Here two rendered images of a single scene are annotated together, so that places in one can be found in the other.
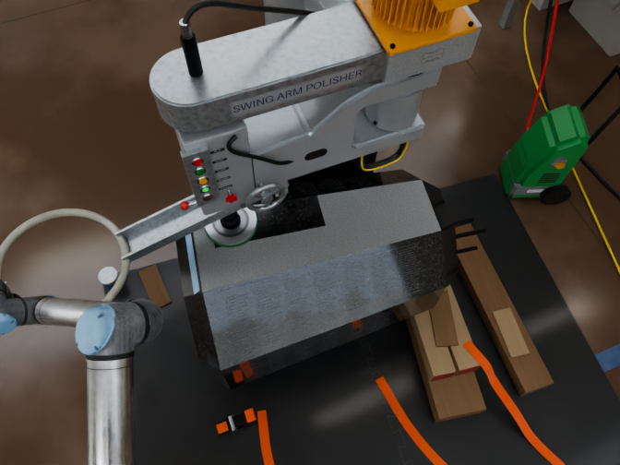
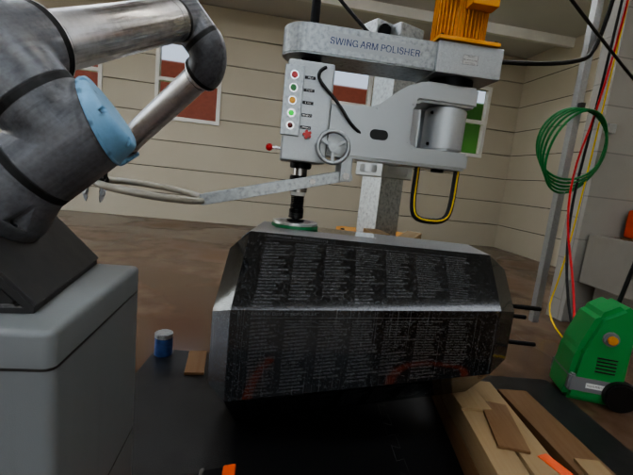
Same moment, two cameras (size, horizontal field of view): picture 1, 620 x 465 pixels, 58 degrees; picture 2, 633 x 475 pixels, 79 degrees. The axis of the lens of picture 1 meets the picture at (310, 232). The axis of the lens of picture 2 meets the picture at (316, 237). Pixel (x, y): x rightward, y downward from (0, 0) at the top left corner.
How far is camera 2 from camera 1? 1.92 m
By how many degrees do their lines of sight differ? 55
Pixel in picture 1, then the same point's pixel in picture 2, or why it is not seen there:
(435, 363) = (499, 463)
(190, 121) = (300, 38)
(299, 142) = (368, 110)
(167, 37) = not seen: hidden behind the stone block
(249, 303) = (288, 254)
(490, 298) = (566, 448)
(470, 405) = not seen: outside the picture
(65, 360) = not seen: hidden behind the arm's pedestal
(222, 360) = (237, 299)
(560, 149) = (608, 319)
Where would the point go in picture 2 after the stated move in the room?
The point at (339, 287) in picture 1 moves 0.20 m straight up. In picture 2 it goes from (381, 270) to (387, 220)
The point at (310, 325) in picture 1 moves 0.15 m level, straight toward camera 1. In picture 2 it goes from (342, 297) to (332, 309)
